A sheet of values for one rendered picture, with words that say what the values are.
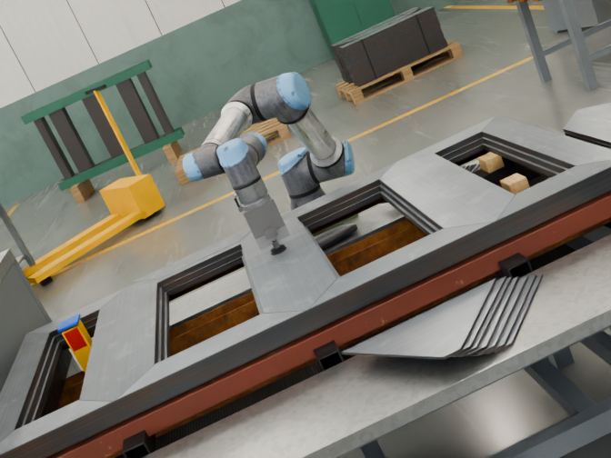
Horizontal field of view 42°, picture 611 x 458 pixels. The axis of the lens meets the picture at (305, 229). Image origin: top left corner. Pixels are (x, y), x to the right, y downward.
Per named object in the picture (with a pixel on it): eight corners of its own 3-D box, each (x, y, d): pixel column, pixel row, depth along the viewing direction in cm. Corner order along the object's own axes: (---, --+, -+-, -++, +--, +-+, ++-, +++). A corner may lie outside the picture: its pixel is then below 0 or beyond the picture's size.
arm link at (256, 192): (263, 180, 192) (233, 194, 191) (271, 196, 193) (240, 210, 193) (259, 174, 199) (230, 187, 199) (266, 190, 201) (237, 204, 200)
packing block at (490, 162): (505, 166, 224) (500, 154, 223) (489, 174, 224) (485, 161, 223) (496, 162, 230) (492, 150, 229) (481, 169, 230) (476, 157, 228)
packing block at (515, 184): (531, 190, 200) (526, 176, 199) (514, 198, 200) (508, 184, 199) (521, 185, 206) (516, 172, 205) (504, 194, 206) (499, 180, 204)
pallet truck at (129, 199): (144, 208, 758) (84, 91, 721) (174, 205, 716) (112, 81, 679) (15, 287, 677) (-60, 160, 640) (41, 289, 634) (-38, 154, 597)
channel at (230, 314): (558, 175, 229) (554, 160, 227) (32, 423, 221) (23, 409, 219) (545, 170, 236) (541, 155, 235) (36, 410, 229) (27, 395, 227)
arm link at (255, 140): (225, 137, 209) (212, 151, 199) (263, 126, 205) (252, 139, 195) (235, 164, 211) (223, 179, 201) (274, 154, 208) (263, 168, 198)
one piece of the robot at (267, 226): (235, 204, 190) (263, 262, 195) (269, 188, 190) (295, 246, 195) (232, 195, 199) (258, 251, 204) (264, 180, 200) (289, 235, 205)
